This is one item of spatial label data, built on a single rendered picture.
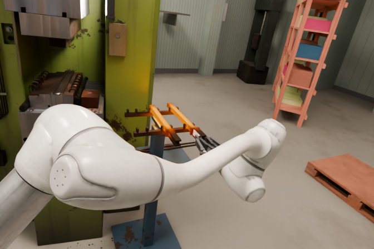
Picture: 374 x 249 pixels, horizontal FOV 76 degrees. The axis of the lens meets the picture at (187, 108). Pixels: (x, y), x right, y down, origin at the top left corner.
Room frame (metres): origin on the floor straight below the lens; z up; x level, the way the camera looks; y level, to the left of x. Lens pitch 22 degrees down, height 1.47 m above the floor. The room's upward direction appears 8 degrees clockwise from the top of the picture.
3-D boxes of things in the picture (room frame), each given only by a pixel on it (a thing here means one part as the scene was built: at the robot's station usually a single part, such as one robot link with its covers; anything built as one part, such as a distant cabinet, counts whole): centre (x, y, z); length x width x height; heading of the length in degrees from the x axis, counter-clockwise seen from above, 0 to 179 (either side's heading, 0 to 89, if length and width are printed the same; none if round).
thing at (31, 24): (1.30, 0.75, 1.32); 0.42 x 0.20 x 0.10; 19
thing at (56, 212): (1.33, 0.70, 0.23); 0.56 x 0.38 x 0.47; 19
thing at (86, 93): (1.22, 0.54, 0.95); 0.12 x 0.09 x 0.07; 19
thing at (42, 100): (1.30, 0.75, 0.96); 0.42 x 0.20 x 0.09; 19
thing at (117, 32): (1.33, 0.43, 1.27); 0.09 x 0.02 x 0.17; 109
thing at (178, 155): (1.13, 0.13, 0.67); 0.40 x 0.30 x 0.02; 118
